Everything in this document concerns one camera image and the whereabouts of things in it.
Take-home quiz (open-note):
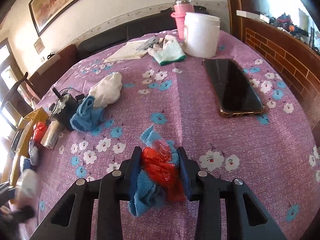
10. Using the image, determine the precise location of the white towel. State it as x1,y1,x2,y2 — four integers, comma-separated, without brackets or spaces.
14,169,41,207

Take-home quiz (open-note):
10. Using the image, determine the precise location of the red plastic bag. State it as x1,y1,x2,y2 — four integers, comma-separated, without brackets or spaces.
33,122,48,142
141,140,187,203

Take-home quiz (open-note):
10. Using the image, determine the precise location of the purple floral tablecloth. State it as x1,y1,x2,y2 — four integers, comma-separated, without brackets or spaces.
15,29,320,240

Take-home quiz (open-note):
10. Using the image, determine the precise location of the red black toy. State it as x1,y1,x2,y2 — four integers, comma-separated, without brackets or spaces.
276,12,308,37

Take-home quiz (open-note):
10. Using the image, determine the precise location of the black sofa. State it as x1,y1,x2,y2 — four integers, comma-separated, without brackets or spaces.
77,5,210,55

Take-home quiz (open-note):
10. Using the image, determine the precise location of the blue white tissue pack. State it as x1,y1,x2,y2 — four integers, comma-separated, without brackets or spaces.
28,140,40,166

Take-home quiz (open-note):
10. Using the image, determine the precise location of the wooden window frame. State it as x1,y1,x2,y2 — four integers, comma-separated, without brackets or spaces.
224,0,247,42

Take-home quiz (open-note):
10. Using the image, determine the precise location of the white plastic tub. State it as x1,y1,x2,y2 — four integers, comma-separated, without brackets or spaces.
183,12,221,58

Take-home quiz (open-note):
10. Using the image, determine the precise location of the brown armchair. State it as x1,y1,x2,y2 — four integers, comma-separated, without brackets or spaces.
27,44,78,100

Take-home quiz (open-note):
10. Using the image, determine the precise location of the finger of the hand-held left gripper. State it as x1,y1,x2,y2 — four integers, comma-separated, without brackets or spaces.
7,206,35,222
0,182,17,199

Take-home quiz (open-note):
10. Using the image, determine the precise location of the floral blue tissue pack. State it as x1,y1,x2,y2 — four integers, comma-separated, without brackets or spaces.
19,156,31,173

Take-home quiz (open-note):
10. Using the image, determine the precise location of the white work glove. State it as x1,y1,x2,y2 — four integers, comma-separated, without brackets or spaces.
147,34,186,66

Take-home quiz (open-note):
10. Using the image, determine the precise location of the cream facial tissue pack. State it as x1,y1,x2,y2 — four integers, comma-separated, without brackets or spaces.
40,120,63,149

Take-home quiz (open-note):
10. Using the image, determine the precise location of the wall plaque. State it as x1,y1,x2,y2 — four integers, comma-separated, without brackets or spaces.
33,37,46,55

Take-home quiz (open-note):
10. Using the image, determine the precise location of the black smartphone with gold case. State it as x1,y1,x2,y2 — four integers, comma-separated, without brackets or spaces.
202,58,265,118

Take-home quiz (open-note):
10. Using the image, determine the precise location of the dark wooden chair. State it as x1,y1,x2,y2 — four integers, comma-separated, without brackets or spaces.
0,72,42,120

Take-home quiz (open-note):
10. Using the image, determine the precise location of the yellow cardboard box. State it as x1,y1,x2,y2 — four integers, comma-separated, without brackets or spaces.
0,107,50,189

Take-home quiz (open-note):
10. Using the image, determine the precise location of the white box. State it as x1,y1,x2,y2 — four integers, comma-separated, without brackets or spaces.
236,10,261,20

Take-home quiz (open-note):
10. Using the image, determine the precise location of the silver blister pack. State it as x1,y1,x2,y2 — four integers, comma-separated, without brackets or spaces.
142,36,162,50

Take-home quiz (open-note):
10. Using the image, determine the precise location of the white fuzzy cloth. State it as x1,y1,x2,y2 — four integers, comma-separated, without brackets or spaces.
89,72,123,108

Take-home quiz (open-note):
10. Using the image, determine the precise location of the pink bottle with knit sleeve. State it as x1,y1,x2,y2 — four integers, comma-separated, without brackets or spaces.
171,0,195,40

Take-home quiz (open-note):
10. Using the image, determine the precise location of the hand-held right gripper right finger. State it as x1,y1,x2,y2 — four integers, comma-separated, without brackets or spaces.
177,147,288,240

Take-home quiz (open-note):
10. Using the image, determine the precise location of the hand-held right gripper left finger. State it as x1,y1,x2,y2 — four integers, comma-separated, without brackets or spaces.
29,146,143,240

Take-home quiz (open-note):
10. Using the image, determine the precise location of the blue microfiber cloth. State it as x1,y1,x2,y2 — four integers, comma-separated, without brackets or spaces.
128,126,180,218
69,95,105,132

